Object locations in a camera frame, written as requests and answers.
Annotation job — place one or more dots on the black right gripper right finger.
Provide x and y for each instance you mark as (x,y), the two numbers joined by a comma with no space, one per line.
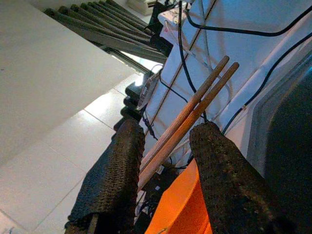
(231,190)

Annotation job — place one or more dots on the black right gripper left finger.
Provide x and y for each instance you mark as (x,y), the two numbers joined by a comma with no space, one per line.
(114,175)

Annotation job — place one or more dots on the orange plastic bowl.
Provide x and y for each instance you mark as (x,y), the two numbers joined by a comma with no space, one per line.
(180,207)

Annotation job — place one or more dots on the wooden chopstick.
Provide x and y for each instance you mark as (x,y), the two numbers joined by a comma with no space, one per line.
(193,122)
(194,100)

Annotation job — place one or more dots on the black charger device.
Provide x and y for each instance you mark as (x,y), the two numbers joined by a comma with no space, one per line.
(163,182)

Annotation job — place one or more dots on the stainless steel sink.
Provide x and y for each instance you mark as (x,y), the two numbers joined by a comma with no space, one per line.
(287,146)

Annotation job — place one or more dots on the black slatted rack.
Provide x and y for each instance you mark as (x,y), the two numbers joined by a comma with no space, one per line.
(131,91)

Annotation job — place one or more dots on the clear plastic case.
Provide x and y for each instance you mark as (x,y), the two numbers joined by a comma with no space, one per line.
(147,90)

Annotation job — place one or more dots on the dark ribbed grille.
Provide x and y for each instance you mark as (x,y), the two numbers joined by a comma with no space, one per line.
(102,22)

